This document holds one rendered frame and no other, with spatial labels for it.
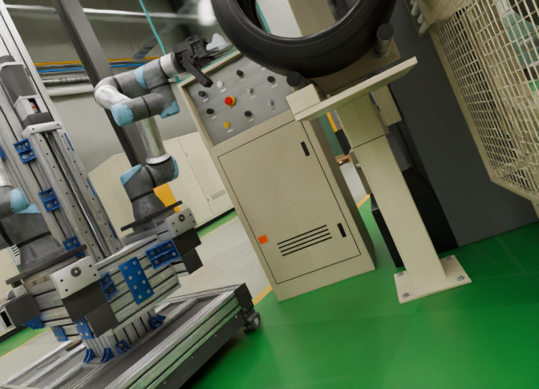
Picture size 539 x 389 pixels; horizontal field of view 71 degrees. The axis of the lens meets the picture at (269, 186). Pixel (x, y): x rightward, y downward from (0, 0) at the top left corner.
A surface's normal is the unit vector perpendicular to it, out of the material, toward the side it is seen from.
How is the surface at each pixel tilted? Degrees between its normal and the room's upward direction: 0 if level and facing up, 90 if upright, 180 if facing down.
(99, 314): 90
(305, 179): 90
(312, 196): 90
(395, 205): 90
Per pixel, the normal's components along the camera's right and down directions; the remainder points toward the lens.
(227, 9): -0.39, 0.25
